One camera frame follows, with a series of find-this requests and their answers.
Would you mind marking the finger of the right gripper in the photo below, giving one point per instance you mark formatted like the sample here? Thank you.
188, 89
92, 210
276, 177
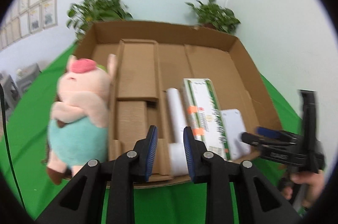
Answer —
272, 134
253, 140

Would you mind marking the right potted green plant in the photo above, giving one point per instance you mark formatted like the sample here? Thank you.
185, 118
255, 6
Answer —
214, 16

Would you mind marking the narrow brown cardboard tray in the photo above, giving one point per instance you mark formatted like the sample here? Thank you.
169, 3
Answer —
137, 101

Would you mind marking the white scale device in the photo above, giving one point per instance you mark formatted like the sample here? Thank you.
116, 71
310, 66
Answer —
234, 126

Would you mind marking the green white medicine box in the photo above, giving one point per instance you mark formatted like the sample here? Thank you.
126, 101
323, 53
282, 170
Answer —
204, 115

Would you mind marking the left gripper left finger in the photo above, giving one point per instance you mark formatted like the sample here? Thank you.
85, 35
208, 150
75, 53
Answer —
82, 199

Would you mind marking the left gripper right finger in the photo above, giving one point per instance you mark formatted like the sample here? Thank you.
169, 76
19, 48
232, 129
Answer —
235, 190

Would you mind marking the white hair dryer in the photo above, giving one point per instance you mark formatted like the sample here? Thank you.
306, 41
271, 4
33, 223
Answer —
178, 123

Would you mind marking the potted green plant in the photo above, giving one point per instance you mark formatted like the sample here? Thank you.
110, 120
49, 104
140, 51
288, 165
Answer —
81, 16
214, 16

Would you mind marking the grey stools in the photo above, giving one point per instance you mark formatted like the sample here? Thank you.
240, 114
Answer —
15, 89

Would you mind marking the pink pig plush toy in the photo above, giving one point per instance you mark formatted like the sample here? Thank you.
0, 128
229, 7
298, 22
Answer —
78, 126

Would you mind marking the person right hand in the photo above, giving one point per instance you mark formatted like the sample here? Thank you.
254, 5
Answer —
315, 183

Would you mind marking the framed certificates on wall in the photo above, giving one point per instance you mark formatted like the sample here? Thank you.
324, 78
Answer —
25, 18

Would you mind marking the green table cloth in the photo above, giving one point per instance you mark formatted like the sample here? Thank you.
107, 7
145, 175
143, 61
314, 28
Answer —
22, 166

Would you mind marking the left potted green plant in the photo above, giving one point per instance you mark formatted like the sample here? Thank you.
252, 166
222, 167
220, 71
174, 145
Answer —
81, 16

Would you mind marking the large open cardboard box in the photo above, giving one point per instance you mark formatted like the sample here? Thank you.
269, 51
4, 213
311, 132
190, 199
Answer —
191, 52

